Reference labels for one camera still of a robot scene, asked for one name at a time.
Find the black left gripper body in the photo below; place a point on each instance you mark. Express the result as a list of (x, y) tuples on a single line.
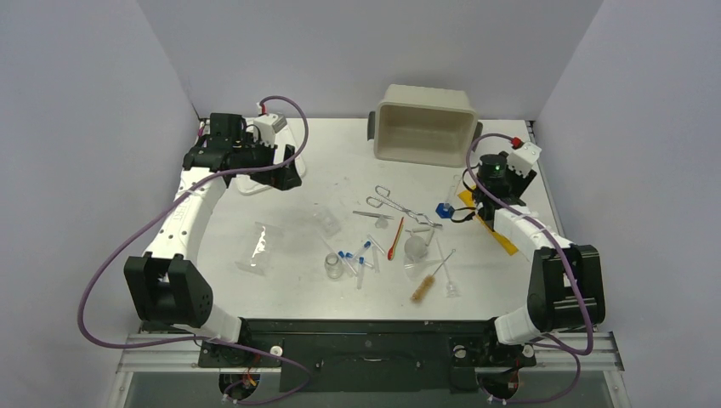
[(255, 155)]

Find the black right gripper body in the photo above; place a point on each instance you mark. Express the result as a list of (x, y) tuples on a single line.
[(483, 207)]

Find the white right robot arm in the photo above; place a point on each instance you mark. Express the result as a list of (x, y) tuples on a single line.
[(566, 285)]

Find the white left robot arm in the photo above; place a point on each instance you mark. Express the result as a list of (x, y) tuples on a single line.
[(164, 282)]

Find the white plastic tub lid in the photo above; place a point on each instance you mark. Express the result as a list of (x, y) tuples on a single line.
[(248, 153)]

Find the small clear beaker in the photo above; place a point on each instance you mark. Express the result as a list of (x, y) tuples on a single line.
[(326, 221)]

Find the graduated cylinder blue base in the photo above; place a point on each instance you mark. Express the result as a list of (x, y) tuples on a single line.
[(445, 209)]

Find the metal crucible tongs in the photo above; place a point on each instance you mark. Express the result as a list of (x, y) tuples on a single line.
[(382, 198)]

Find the beige plastic tub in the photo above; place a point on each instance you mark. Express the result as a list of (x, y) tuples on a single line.
[(421, 125)]

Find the metal tweezers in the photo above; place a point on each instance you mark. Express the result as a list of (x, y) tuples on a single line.
[(373, 215)]

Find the clear uncapped tube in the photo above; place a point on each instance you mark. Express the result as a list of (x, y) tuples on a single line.
[(376, 244)]

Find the small glass jar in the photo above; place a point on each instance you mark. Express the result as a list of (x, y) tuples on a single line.
[(333, 265)]

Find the small clear stopper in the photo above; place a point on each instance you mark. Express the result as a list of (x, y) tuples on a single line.
[(382, 222)]

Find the grey round ball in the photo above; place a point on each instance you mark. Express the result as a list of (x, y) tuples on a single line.
[(415, 248)]

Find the clear glass funnel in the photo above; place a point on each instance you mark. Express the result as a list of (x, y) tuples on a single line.
[(451, 286)]

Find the rainbow plastic spoon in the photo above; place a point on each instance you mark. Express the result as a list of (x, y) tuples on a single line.
[(392, 247)]

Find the test tube brush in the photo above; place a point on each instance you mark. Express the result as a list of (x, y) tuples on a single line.
[(429, 280)]

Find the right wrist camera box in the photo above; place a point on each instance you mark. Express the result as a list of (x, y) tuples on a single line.
[(523, 157)]

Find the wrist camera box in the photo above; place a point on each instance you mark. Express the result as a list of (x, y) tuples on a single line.
[(523, 157), (267, 125)]

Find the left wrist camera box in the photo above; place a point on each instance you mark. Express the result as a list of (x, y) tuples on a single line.
[(267, 125)]

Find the black base frame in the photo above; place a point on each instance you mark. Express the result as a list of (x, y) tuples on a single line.
[(375, 355)]

